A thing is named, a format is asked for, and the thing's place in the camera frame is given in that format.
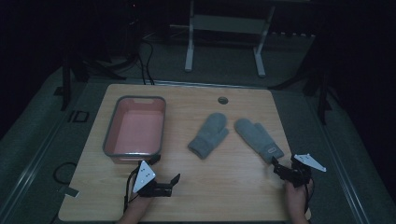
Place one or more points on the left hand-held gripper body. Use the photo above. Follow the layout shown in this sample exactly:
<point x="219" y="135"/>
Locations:
<point x="144" y="177"/>

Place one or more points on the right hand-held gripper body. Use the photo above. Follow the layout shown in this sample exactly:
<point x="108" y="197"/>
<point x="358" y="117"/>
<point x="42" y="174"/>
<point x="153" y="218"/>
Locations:
<point x="299" y="174"/>

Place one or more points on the grey mitten with label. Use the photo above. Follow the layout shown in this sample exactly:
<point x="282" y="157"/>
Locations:
<point x="255" y="137"/>

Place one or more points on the pink basin with grey rim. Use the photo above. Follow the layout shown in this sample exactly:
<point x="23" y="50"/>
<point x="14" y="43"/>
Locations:
<point x="137" y="130"/>

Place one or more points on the person's right hand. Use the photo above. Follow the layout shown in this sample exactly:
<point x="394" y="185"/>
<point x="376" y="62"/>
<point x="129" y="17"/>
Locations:
<point x="295" y="196"/>

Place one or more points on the person's left hand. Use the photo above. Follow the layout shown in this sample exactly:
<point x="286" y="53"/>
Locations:
<point x="138" y="203"/>

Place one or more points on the plain grey mitten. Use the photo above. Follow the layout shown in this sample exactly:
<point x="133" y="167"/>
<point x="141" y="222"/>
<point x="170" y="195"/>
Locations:
<point x="208" y="133"/>

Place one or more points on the black metal stand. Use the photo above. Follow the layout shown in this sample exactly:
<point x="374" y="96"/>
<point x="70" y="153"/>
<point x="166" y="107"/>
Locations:
<point x="323" y="102"/>
<point x="66" y="84"/>

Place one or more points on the grey tape piece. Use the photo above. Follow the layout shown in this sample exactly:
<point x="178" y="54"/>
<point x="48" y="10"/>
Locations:
<point x="69" y="191"/>

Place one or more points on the white metal desk frame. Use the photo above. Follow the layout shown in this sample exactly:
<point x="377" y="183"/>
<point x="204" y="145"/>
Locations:
<point x="191" y="46"/>

